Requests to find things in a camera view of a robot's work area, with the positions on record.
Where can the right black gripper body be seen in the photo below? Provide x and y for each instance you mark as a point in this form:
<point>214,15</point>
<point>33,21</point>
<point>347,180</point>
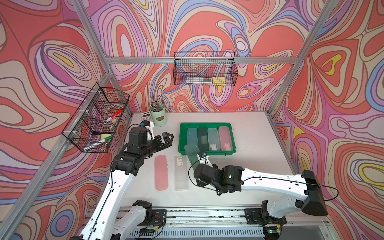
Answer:
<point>217,185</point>

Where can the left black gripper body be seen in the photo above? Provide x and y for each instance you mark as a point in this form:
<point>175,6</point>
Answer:
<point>154,145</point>

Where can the green plastic storage tray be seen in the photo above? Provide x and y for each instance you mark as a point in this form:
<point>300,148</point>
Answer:
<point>183,136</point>

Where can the clear rectangular pencil case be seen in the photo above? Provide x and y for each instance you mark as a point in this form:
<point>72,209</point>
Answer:
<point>181,178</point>

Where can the dark green translucent pencil case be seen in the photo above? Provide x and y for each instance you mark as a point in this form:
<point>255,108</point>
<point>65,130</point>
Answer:
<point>203,139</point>

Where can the pink pencil case with sticker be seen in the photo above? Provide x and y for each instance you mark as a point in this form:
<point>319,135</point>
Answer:
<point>225,139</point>

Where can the teal pencil case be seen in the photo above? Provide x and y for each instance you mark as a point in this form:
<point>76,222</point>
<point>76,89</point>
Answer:
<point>192,136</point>

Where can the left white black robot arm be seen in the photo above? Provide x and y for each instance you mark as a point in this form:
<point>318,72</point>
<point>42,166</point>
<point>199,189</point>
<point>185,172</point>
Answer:
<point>103,224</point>

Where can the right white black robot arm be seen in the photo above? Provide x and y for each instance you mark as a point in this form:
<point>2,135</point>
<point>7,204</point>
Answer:
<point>299,193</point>

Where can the clear box in back basket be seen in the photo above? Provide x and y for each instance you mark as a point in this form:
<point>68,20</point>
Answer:
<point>199,81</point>

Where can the yellow box in back basket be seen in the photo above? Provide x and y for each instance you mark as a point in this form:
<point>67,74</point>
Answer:
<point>219,81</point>

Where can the green pen holder cup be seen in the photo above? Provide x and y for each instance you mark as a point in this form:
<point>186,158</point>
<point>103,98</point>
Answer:
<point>159,118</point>

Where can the white calculator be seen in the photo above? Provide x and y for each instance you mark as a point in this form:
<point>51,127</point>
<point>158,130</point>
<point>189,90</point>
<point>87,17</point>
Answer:
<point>146,116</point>

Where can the pencils in cup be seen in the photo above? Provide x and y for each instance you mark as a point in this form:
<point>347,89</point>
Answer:
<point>155,105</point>

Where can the green white marker in basket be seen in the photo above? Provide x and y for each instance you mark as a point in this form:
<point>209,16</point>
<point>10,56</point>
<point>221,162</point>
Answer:
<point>98,143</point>

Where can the red marker in basket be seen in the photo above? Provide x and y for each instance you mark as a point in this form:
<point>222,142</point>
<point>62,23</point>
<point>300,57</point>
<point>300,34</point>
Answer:
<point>117,114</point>

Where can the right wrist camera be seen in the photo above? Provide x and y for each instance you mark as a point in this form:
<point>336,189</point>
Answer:
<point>204,159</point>

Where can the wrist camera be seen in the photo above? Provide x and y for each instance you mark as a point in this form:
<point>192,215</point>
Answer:
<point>204,159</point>
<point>149,125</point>

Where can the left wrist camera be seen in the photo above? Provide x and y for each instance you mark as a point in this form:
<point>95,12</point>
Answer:
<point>149,125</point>

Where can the aluminium mounting rail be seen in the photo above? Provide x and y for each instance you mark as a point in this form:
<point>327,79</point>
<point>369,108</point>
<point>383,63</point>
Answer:
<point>228,223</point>

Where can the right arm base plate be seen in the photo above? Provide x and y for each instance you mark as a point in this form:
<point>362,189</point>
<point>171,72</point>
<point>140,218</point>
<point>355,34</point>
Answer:
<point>257,217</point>

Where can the black wire basket on left wall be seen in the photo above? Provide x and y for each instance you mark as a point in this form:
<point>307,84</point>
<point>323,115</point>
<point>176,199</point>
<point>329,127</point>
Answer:
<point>90,126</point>

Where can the black wire basket on wall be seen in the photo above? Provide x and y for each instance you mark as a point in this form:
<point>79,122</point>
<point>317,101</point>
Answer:
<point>206,65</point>
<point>90,126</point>

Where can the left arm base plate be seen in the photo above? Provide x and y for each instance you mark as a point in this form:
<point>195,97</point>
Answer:
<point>156,217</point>

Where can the black wire basket on back wall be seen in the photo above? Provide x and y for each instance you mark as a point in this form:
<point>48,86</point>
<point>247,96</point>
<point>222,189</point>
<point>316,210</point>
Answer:
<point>206,65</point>

